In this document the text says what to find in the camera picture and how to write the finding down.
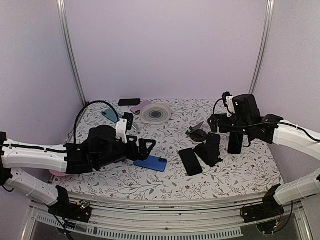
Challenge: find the front aluminium rail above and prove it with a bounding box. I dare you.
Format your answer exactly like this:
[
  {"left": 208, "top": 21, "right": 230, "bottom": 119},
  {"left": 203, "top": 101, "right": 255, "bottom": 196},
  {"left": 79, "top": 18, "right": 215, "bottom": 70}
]
[{"left": 21, "top": 192, "right": 315, "bottom": 240}]

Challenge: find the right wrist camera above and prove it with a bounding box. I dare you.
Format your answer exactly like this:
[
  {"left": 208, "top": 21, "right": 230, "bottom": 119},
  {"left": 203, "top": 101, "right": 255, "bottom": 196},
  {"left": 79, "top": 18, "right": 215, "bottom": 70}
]
[{"left": 222, "top": 91, "right": 236, "bottom": 118}]

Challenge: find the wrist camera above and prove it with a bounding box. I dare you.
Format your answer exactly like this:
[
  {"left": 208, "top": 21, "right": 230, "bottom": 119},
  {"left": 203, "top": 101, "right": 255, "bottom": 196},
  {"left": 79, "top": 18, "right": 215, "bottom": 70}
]
[
  {"left": 115, "top": 112, "right": 134, "bottom": 144},
  {"left": 222, "top": 91, "right": 236, "bottom": 118}
]

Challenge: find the black phone on table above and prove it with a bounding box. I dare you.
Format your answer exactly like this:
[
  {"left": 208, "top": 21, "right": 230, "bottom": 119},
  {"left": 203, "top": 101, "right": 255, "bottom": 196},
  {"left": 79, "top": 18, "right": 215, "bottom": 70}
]
[{"left": 178, "top": 148, "right": 203, "bottom": 177}]

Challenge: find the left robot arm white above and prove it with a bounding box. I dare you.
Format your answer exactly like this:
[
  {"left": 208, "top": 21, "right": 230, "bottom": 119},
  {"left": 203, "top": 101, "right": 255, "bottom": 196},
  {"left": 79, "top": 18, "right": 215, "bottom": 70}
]
[{"left": 0, "top": 125, "right": 156, "bottom": 217}]

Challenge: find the blue phone face down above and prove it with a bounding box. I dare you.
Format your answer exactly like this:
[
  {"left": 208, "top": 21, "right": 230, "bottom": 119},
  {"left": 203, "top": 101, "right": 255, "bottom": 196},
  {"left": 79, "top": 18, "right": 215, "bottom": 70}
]
[{"left": 133, "top": 155, "right": 168, "bottom": 172}]

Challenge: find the round wooden base stand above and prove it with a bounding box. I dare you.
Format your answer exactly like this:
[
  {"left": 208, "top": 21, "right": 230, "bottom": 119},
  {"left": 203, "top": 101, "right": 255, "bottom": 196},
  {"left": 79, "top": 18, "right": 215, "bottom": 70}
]
[{"left": 185, "top": 122, "right": 207, "bottom": 143}]

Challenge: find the white round dish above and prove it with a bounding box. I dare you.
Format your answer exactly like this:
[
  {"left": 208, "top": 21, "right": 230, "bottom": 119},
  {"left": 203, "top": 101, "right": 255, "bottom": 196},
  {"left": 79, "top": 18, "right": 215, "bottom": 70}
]
[{"left": 140, "top": 103, "right": 172, "bottom": 125}]

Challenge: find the black phone at back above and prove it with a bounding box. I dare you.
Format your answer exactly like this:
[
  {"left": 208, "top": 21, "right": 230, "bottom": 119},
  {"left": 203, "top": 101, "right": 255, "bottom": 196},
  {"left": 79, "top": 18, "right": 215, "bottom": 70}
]
[{"left": 118, "top": 98, "right": 141, "bottom": 106}]

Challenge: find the silver folding phone stand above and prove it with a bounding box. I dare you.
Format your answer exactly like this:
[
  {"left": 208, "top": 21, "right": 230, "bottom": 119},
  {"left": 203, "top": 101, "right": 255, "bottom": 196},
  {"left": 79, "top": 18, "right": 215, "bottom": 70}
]
[{"left": 132, "top": 124, "right": 139, "bottom": 131}]

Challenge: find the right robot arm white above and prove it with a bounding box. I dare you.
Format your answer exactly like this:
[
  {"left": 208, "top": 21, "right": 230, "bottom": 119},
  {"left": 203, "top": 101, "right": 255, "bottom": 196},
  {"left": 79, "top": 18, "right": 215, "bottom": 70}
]
[{"left": 208, "top": 92, "right": 320, "bottom": 218}]

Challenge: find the left aluminium frame post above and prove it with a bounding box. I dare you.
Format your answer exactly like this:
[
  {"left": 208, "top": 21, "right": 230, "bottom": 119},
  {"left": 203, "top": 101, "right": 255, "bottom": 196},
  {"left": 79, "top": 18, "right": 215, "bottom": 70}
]
[{"left": 56, "top": 0, "right": 87, "bottom": 106}]

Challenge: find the black clamp phone stand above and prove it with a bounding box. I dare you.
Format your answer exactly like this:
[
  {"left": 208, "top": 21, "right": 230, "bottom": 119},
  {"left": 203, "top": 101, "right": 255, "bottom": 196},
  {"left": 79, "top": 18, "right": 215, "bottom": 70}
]
[{"left": 194, "top": 143, "right": 223, "bottom": 167}]

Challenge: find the right aluminium frame post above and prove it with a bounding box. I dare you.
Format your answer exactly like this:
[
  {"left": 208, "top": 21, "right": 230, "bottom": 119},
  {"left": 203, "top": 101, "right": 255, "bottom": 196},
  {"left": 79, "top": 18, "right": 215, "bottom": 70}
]
[{"left": 248, "top": 0, "right": 275, "bottom": 95}]

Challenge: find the floral table mat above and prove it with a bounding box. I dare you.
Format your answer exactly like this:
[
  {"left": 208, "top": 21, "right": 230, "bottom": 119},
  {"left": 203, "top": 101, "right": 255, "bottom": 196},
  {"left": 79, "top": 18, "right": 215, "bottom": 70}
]
[{"left": 51, "top": 99, "right": 283, "bottom": 201}]

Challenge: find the aluminium frame post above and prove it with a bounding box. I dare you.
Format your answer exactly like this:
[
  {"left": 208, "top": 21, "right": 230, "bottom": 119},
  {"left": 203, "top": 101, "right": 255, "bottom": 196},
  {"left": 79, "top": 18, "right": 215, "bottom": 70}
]
[
  {"left": 248, "top": 0, "right": 275, "bottom": 95},
  {"left": 56, "top": 0, "right": 87, "bottom": 106}
]

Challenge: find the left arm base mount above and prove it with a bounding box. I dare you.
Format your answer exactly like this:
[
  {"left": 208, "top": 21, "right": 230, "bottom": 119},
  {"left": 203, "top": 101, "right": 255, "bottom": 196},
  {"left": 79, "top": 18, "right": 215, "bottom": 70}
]
[{"left": 48, "top": 185, "right": 93, "bottom": 223}]

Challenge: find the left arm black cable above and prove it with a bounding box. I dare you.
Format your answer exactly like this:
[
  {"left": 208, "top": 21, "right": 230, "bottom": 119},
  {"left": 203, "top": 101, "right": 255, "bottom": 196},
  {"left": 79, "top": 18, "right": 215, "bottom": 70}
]
[{"left": 73, "top": 100, "right": 122, "bottom": 145}]

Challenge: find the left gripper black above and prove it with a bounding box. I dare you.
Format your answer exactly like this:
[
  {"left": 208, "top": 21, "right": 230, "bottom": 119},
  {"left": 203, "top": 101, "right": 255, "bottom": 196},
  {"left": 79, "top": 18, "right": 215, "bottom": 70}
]
[{"left": 95, "top": 135, "right": 156, "bottom": 169}]

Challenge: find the pink phone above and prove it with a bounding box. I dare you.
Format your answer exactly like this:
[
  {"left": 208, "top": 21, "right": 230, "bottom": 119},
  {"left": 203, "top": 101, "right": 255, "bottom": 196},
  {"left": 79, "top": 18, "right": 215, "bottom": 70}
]
[{"left": 130, "top": 100, "right": 152, "bottom": 115}]

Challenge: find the pink round object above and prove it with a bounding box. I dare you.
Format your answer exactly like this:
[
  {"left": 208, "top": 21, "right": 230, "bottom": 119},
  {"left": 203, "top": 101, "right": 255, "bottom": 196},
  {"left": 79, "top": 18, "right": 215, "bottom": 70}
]
[{"left": 49, "top": 170, "right": 69, "bottom": 177}]

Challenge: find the teal phone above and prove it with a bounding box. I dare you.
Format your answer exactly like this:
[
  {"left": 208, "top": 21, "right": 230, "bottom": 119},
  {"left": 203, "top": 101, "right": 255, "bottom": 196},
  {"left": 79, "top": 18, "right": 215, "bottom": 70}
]
[{"left": 101, "top": 108, "right": 119, "bottom": 123}]

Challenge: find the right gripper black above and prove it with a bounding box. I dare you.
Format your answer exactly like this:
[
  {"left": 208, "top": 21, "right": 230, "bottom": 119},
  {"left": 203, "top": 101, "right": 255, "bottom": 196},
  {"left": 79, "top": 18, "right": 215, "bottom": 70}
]
[{"left": 208, "top": 113, "right": 251, "bottom": 137}]

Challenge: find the small black phone on stand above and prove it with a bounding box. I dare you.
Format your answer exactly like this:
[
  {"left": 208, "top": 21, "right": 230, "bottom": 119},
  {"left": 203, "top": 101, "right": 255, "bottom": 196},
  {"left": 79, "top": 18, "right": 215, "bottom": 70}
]
[{"left": 205, "top": 132, "right": 221, "bottom": 153}]

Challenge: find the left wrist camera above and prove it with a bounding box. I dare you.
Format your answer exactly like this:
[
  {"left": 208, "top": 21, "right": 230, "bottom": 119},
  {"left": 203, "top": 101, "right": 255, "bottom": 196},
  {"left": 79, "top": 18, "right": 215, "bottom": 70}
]
[{"left": 115, "top": 112, "right": 134, "bottom": 144}]

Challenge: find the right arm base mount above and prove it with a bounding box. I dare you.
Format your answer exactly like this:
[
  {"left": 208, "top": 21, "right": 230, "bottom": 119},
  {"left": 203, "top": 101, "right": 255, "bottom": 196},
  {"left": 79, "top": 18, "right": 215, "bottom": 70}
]
[{"left": 239, "top": 184, "right": 285, "bottom": 223}]

